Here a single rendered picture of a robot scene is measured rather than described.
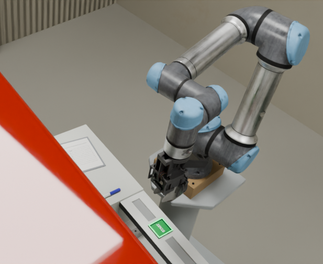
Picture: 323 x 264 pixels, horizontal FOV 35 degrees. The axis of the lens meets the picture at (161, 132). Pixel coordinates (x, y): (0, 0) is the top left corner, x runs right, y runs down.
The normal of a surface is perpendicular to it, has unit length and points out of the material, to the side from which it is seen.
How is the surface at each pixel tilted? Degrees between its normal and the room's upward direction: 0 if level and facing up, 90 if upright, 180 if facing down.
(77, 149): 0
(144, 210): 0
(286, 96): 90
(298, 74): 90
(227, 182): 0
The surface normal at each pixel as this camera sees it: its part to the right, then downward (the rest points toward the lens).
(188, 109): 0.17, -0.72
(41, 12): 0.73, 0.55
